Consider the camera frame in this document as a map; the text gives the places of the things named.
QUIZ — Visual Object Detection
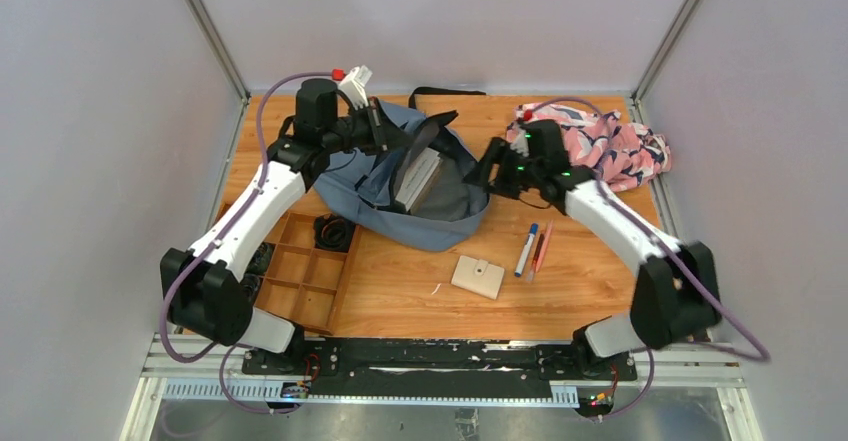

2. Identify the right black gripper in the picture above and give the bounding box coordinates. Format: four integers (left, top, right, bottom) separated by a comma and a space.
462, 137, 543, 201

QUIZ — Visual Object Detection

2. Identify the white coffee cover book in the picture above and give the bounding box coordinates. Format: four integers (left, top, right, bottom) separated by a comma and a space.
394, 148, 443, 211

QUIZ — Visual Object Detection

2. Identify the blue student backpack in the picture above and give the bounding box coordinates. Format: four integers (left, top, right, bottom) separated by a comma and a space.
312, 87, 490, 252

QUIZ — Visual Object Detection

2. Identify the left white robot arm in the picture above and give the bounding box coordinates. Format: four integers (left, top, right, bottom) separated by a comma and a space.
159, 72, 463, 374

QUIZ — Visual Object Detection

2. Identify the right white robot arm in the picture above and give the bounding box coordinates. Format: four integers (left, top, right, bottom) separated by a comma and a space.
464, 120, 722, 379

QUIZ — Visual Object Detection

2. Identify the blue cap marker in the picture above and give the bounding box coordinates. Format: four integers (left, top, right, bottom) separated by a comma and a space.
513, 223, 539, 278

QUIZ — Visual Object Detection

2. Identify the pink pen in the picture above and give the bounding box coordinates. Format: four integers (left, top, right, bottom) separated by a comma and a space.
536, 221, 554, 272

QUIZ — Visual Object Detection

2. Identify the beige snap wallet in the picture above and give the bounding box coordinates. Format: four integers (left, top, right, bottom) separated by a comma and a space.
451, 255, 505, 300

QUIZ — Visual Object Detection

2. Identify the pink floral cloth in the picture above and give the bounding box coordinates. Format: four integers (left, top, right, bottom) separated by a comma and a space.
506, 101, 672, 192

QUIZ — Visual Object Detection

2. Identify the wooden compartment tray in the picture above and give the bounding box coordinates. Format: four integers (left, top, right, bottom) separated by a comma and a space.
242, 212, 361, 336

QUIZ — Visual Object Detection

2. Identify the green dark rolled sock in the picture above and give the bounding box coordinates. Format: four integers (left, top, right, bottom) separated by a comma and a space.
245, 242, 275, 276

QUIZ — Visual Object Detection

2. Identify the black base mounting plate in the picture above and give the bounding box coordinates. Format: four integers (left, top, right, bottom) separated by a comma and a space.
241, 337, 637, 400

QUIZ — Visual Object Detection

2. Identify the aluminium frame rail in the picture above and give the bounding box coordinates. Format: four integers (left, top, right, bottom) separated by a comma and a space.
121, 337, 762, 440

